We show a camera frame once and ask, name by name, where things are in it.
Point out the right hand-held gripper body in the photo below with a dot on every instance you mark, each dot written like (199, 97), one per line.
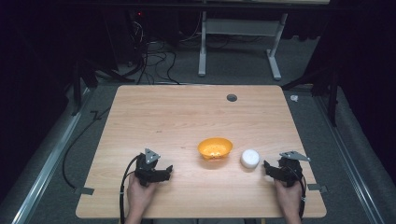
(291, 169)

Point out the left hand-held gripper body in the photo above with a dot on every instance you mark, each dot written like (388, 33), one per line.
(146, 169)

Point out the white round cup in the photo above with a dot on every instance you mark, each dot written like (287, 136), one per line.
(250, 158)

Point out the orange plastic bowl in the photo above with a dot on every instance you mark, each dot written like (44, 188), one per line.
(214, 147)

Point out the person's left hand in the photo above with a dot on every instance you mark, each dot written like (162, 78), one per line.
(140, 194)

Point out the person's right hand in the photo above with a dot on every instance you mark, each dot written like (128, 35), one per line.
(289, 199)

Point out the grey tape strip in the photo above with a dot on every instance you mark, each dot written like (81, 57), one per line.
(317, 187)
(84, 190)

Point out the crumpled white paper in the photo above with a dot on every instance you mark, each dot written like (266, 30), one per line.
(294, 98)

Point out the grey table grommet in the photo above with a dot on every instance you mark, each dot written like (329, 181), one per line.
(232, 98)

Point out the black metal stand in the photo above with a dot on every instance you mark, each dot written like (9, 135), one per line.
(77, 90)
(333, 96)

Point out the black computer tower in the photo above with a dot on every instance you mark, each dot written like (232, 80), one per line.
(135, 34)

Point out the silver floor rail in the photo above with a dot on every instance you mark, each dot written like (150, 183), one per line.
(348, 161)
(46, 169)

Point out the white metal desk frame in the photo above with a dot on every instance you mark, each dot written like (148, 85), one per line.
(202, 46)

